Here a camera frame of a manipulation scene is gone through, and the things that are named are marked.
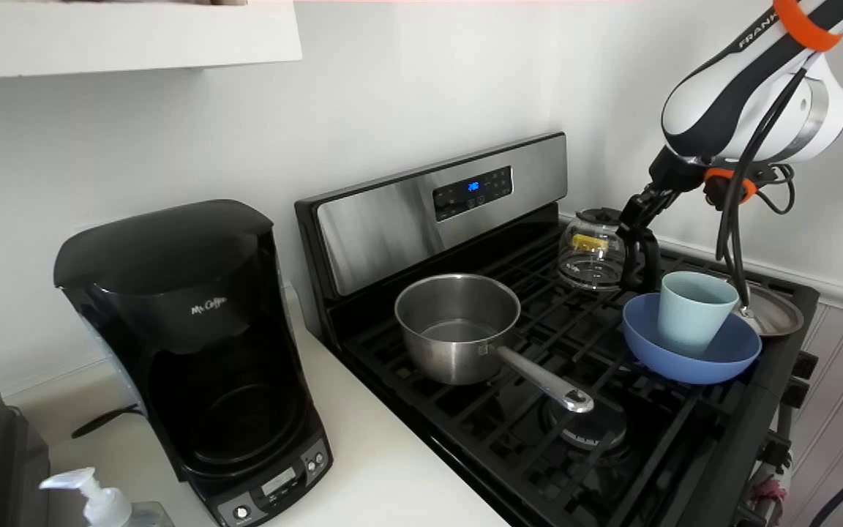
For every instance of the stainless steel saucepan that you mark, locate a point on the stainless steel saucepan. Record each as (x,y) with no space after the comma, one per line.
(454,328)

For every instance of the white soap pump bottle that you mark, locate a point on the white soap pump bottle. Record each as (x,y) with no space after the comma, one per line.
(105,505)

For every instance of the stainless steel pot lid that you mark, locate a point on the stainless steel pot lid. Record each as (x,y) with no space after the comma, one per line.
(767,312)

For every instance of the white wall shelf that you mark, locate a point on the white wall shelf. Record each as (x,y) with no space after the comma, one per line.
(118,36)

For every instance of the black gas stove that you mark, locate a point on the black gas stove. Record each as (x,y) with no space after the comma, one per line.
(642,449)

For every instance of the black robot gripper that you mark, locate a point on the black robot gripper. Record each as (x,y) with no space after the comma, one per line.
(667,177)

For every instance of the black drip coffee maker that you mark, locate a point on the black drip coffee maker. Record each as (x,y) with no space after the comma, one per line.
(189,298)

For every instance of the light teal plastic cup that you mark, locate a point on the light teal plastic cup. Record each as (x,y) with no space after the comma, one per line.
(692,307)

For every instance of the glass coffee carafe black lid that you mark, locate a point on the glass coffee carafe black lid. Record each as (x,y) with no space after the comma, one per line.
(600,252)

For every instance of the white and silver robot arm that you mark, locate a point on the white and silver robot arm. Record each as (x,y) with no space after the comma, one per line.
(745,114)

